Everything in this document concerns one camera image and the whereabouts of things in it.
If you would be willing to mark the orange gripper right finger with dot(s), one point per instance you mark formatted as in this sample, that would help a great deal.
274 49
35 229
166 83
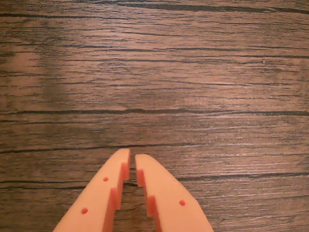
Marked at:
169 205

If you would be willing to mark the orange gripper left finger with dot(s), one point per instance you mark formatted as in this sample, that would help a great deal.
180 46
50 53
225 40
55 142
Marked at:
96 200

